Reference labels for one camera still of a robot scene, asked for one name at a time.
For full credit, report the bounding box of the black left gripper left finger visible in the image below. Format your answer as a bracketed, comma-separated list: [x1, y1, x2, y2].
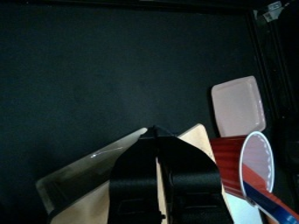
[107, 125, 162, 224]

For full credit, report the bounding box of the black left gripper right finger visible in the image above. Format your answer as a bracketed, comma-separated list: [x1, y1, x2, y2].
[154, 125, 235, 224]

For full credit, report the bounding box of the red ribbed bowl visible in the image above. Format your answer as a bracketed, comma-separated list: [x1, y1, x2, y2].
[210, 130, 276, 200]

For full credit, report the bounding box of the red blue toy utensil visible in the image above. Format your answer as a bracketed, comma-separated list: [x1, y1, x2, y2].
[242, 164, 299, 224]

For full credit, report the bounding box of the pink plastic tray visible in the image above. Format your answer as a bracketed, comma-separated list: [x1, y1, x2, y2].
[210, 75, 267, 138]

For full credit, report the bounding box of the white label tag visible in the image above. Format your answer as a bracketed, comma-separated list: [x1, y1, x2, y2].
[263, 1, 284, 23]

